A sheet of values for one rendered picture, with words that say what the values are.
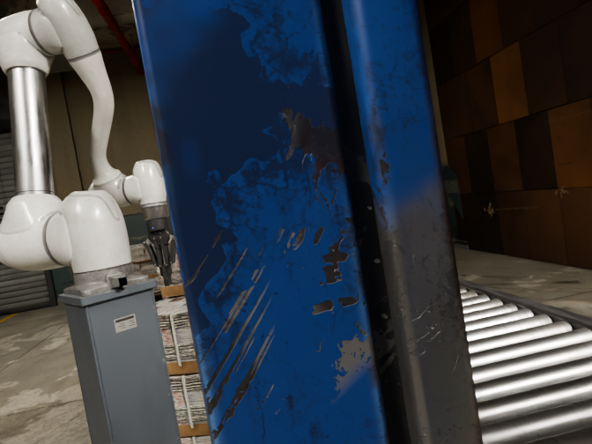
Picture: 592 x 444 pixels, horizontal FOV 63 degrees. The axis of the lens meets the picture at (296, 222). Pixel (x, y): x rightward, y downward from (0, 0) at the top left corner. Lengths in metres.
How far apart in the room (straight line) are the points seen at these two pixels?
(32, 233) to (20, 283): 7.94
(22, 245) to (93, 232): 0.22
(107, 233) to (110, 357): 0.32
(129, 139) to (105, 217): 7.62
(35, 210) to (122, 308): 0.37
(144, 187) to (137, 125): 7.27
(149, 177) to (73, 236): 0.44
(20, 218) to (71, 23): 0.57
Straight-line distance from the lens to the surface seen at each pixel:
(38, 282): 9.33
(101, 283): 1.38
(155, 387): 1.46
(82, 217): 1.38
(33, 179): 1.56
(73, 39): 1.61
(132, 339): 1.41
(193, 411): 1.89
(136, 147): 8.95
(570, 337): 1.14
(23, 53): 1.66
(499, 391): 0.91
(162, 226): 1.75
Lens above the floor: 1.16
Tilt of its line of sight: 3 degrees down
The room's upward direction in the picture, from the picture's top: 9 degrees counter-clockwise
